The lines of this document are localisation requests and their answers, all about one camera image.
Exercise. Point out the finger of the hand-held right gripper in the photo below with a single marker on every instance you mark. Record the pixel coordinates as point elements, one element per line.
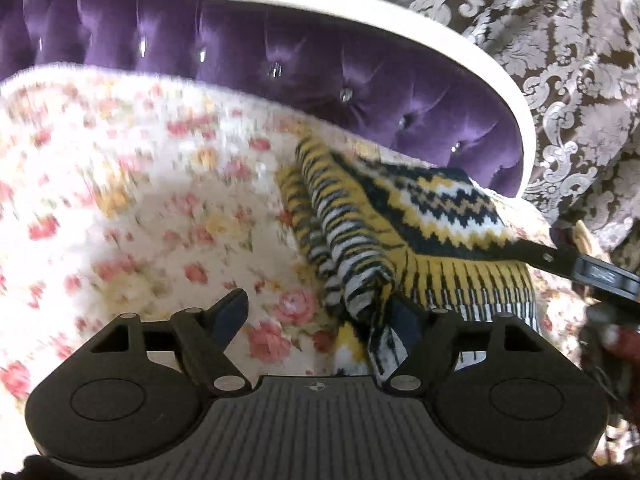
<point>547,257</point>

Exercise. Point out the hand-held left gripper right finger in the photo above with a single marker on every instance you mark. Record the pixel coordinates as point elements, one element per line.
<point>407,322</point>

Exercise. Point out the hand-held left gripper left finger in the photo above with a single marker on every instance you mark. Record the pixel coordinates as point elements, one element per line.
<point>231,315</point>

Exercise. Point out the yellow navy patterned knit sweater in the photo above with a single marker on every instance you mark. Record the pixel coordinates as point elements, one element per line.
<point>425,210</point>

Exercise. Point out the person's right hand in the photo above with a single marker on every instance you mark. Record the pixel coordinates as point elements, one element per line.
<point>625,342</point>

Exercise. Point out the floral quilted bedspread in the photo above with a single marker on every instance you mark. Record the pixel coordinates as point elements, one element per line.
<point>150,210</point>

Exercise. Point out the purple tufted headboard white frame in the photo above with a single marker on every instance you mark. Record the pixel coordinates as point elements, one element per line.
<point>250,55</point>

